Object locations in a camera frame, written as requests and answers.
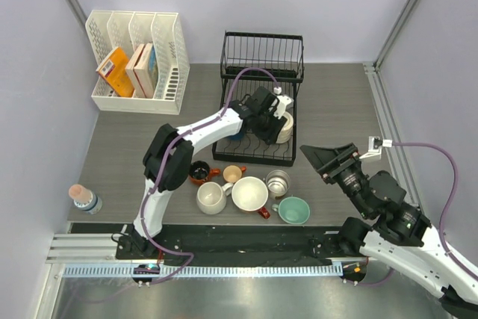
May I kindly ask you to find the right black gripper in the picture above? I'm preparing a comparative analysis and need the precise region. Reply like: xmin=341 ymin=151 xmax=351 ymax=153
xmin=298 ymin=141 xmax=371 ymax=217

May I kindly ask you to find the cream enamel mug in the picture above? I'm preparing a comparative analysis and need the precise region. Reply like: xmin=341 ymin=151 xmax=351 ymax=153
xmin=276 ymin=111 xmax=294 ymax=144

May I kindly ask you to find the blue mug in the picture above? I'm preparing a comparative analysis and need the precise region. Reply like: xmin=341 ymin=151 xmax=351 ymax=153
xmin=227 ymin=132 xmax=245 ymax=141

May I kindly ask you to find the orange black mug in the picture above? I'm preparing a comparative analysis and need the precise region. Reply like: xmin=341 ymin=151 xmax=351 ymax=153
xmin=188 ymin=161 xmax=221 ymax=186

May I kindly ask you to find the white mug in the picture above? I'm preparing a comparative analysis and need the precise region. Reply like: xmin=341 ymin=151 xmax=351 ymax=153
xmin=196 ymin=182 xmax=234 ymax=215

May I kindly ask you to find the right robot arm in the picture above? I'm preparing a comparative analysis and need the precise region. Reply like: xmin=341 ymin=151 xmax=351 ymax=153
xmin=300 ymin=137 xmax=477 ymax=318

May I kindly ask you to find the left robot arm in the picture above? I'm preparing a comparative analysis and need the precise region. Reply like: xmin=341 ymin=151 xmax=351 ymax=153
xmin=129 ymin=87 xmax=294 ymax=258

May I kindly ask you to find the steel cup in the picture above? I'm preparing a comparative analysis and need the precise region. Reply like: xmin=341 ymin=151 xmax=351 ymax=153
xmin=264 ymin=170 xmax=291 ymax=199

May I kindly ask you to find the mint green cup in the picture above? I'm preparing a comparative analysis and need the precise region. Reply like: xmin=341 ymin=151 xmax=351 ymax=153
xmin=272 ymin=196 xmax=311 ymax=225

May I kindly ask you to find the small orange cup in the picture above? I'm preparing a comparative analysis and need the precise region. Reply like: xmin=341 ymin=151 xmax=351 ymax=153
xmin=223 ymin=165 xmax=246 ymax=183

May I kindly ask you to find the large white red cup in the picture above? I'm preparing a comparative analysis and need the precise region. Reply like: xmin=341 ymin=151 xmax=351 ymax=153
xmin=232 ymin=176 xmax=270 ymax=219

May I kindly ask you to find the orange book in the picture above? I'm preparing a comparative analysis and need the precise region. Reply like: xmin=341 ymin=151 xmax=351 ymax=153
xmin=96 ymin=46 xmax=134 ymax=98

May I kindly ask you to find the white plastic file organizer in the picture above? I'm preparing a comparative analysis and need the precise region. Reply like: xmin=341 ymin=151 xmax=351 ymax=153
xmin=85 ymin=10 xmax=190 ymax=115

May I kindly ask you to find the plastic bottle pink cap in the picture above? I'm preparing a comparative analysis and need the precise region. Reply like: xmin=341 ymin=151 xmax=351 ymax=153
xmin=69 ymin=184 xmax=102 ymax=214

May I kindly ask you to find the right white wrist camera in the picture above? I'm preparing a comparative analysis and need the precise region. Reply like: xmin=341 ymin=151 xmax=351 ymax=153
xmin=359 ymin=136 xmax=393 ymax=162

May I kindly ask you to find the black wire dish rack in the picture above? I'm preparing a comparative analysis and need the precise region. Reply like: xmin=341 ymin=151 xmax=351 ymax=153
xmin=212 ymin=31 xmax=304 ymax=167

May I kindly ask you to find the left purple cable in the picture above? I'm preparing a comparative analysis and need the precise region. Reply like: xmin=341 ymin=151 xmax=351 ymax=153
xmin=141 ymin=66 xmax=281 ymax=260

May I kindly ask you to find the purple cable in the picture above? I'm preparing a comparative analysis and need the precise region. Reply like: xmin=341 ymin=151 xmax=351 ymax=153
xmin=390 ymin=141 xmax=478 ymax=281
xmin=141 ymin=66 xmax=281 ymax=260

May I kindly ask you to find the slotted cable duct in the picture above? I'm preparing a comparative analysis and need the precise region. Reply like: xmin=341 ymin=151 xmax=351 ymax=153
xmin=63 ymin=262 xmax=343 ymax=279

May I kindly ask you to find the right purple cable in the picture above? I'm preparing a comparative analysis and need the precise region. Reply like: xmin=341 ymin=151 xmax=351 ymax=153
xmin=390 ymin=141 xmax=478 ymax=281

